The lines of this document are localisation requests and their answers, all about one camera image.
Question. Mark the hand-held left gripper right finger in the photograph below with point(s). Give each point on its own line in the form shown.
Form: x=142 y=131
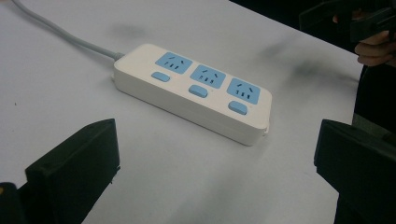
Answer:
x=358 y=165

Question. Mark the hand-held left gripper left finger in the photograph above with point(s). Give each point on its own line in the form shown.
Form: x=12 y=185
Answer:
x=74 y=168

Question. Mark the white power strip blue sockets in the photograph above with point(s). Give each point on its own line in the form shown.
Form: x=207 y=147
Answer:
x=193 y=93

